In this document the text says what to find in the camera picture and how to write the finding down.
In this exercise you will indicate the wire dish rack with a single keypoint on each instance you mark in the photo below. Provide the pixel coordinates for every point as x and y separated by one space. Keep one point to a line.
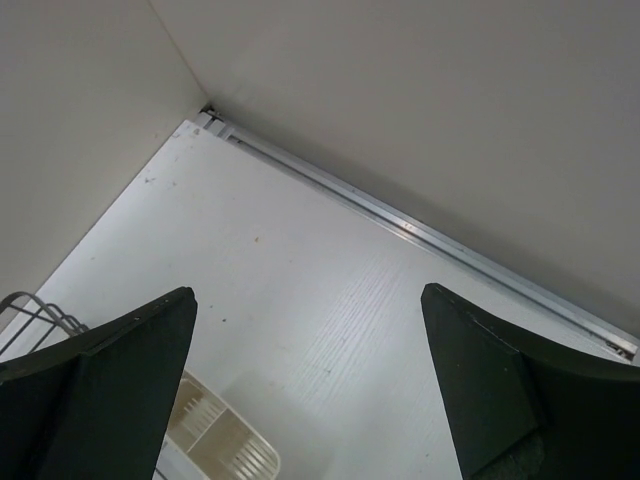
29 324

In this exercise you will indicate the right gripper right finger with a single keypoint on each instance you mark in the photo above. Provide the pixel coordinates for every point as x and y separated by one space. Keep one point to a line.
521 406

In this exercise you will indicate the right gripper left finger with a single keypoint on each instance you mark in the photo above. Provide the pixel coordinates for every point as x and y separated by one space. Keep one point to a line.
97 405

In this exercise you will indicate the beige cutlery holder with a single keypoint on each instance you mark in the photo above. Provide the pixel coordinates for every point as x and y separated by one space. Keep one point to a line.
207 439

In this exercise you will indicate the aluminium table edge rail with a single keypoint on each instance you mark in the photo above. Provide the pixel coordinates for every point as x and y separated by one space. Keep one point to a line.
612 338

